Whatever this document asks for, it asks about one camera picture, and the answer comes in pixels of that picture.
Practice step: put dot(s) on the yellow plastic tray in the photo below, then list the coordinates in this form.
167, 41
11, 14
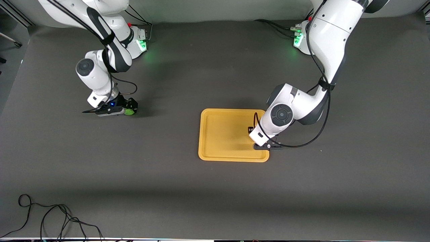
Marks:
225, 134

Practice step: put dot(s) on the dark grey table mat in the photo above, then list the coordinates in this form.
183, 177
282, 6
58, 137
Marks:
201, 74

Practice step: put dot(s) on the thin grey metal rod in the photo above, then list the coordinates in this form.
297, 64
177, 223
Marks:
11, 39

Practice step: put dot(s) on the aluminium frame profile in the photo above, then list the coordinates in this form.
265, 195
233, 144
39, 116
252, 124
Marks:
13, 11

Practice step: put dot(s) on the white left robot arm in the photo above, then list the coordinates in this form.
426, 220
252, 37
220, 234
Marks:
332, 33

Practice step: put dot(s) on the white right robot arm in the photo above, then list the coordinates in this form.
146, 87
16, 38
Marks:
97, 74

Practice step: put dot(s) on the green apple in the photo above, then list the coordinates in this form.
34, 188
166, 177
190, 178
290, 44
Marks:
129, 112

